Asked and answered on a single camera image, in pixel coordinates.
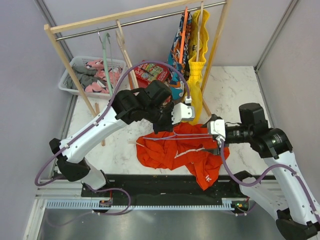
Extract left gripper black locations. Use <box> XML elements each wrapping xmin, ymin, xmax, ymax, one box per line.
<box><xmin>144</xmin><ymin>103</ymin><xmax>182</xmax><ymax>136</ymax></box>

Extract blue wire hanger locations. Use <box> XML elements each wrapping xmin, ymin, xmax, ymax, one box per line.
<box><xmin>143</xmin><ymin>133</ymin><xmax>212</xmax><ymax>141</ymax></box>

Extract orange shorts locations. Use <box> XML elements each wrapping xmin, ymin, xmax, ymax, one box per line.
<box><xmin>135</xmin><ymin>122</ymin><xmax>223</xmax><ymax>191</ymax></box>

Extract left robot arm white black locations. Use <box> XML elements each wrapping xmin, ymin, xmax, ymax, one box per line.
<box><xmin>49</xmin><ymin>80</ymin><xmax>174</xmax><ymax>197</ymax></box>

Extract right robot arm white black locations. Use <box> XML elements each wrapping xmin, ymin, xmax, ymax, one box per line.
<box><xmin>204</xmin><ymin>102</ymin><xmax>320</xmax><ymax>240</ymax></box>

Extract colourful patterned shorts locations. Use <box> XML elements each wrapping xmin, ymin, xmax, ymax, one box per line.
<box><xmin>167</xmin><ymin>12</ymin><xmax>192</xmax><ymax>101</ymax></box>

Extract yellow shorts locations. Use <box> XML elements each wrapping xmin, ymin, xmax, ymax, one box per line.
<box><xmin>187</xmin><ymin>9</ymin><xmax>210</xmax><ymax>125</ymax></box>

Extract mint green plastic hanger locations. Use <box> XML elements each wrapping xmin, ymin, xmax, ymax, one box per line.
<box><xmin>97</xmin><ymin>28</ymin><xmax>113</xmax><ymax>97</ymax></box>

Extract orange plastic hanger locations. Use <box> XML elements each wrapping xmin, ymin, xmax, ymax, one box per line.
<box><xmin>178</xmin><ymin>6</ymin><xmax>188</xmax><ymax>64</ymax></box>

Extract light wooden hanger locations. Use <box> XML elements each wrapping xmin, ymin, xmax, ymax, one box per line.
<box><xmin>115</xmin><ymin>19</ymin><xmax>139</xmax><ymax>89</ymax></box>

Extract wooden hanger with yellow shorts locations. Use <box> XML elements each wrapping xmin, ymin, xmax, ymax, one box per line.
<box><xmin>196</xmin><ymin>1</ymin><xmax>204</xmax><ymax>62</ymax></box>

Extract large red book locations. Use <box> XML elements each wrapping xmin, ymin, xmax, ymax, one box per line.
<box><xmin>132</xmin><ymin>61</ymin><xmax>173</xmax><ymax>88</ymax></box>

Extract grey garment in basket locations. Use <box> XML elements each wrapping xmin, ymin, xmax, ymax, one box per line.
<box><xmin>72</xmin><ymin>66</ymin><xmax>97</xmax><ymax>89</ymax></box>

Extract white plastic laundry basket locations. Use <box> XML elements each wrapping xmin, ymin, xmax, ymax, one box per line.
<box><xmin>58</xmin><ymin>56</ymin><xmax>127</xmax><ymax>100</ymax></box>

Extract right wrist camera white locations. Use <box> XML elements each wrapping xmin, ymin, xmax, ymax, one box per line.
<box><xmin>207</xmin><ymin>119</ymin><xmax>226</xmax><ymax>145</ymax></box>

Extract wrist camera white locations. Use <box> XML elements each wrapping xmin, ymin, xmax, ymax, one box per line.
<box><xmin>207</xmin><ymin>119</ymin><xmax>226</xmax><ymax>145</ymax></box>
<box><xmin>171</xmin><ymin>97</ymin><xmax>196</xmax><ymax>125</ymax></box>

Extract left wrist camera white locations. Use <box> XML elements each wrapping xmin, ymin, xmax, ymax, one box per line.
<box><xmin>171</xmin><ymin>97</ymin><xmax>196</xmax><ymax>125</ymax></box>

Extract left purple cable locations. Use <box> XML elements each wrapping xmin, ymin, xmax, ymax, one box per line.
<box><xmin>34</xmin><ymin>60</ymin><xmax>192</xmax><ymax>187</ymax></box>

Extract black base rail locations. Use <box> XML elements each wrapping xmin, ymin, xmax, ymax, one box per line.
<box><xmin>79</xmin><ymin>174</ymin><xmax>275</xmax><ymax>207</ymax></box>

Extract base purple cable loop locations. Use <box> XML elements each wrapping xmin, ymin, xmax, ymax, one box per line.
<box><xmin>44</xmin><ymin>187</ymin><xmax>133</xmax><ymax>228</ymax></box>

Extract metal hanging rail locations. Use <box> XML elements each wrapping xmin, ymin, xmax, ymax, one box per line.
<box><xmin>56</xmin><ymin>1</ymin><xmax>227</xmax><ymax>42</ymax></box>

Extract white slotted cable duct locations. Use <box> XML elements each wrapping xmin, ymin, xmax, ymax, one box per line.
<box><xmin>46</xmin><ymin>199</ymin><xmax>234</xmax><ymax>211</ymax></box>

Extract wooden clothes rack frame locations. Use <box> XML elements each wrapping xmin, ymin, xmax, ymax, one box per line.
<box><xmin>43</xmin><ymin>0</ymin><xmax>232</xmax><ymax>147</ymax></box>

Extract aluminium corner post right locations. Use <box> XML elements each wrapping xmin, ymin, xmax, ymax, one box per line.
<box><xmin>253</xmin><ymin>0</ymin><xmax>301</xmax><ymax>73</ymax></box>

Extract aluminium corner post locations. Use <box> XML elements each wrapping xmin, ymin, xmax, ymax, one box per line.
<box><xmin>34</xmin><ymin>0</ymin><xmax>78</xmax><ymax>140</ymax></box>
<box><xmin>253</xmin><ymin>0</ymin><xmax>301</xmax><ymax>73</ymax></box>

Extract aluminium corner post left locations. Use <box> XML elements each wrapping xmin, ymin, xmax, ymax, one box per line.
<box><xmin>34</xmin><ymin>0</ymin><xmax>78</xmax><ymax>140</ymax></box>

